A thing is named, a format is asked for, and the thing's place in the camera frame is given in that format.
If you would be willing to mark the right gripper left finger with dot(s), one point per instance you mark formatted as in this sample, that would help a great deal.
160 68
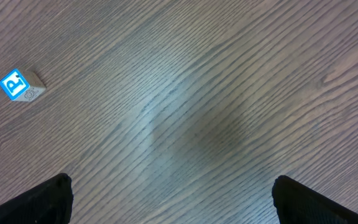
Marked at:
49 202

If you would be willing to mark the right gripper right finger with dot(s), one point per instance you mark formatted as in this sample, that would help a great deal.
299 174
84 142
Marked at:
297 204

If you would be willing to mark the blue P block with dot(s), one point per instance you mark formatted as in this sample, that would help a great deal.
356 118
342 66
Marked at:
22 85

